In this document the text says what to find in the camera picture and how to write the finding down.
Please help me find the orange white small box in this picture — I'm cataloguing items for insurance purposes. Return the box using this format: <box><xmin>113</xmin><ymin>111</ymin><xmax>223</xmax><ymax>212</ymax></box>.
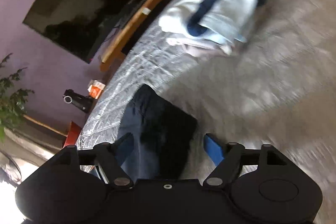
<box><xmin>88</xmin><ymin>80</ymin><xmax>105</xmax><ymax>100</ymax></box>

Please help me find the navy jacket with orange stripe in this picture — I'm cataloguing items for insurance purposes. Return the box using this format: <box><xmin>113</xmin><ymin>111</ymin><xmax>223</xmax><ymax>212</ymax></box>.
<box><xmin>118</xmin><ymin>84</ymin><xmax>197</xmax><ymax>181</ymax></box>

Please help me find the red plant pot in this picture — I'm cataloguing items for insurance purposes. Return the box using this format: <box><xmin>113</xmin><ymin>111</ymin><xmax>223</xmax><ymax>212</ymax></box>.
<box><xmin>63</xmin><ymin>121</ymin><xmax>82</xmax><ymax>148</ymax></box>

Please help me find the black cylindrical speaker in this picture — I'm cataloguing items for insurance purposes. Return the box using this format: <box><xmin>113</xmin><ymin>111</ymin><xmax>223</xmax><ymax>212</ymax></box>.
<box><xmin>63</xmin><ymin>89</ymin><xmax>93</xmax><ymax>113</ymax></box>

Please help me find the green potted plant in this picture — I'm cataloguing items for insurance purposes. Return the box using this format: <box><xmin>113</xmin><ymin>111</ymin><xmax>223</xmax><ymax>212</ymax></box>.
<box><xmin>1</xmin><ymin>67</ymin><xmax>35</xmax><ymax>141</ymax></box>

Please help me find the grey quilted bedspread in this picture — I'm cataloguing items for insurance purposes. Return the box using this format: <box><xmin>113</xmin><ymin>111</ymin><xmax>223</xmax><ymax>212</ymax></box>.
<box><xmin>77</xmin><ymin>0</ymin><xmax>335</xmax><ymax>223</ymax></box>

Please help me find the pile of folded clothes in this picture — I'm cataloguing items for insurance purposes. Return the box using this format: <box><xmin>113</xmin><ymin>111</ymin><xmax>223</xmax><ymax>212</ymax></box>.
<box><xmin>158</xmin><ymin>0</ymin><xmax>268</xmax><ymax>57</ymax></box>

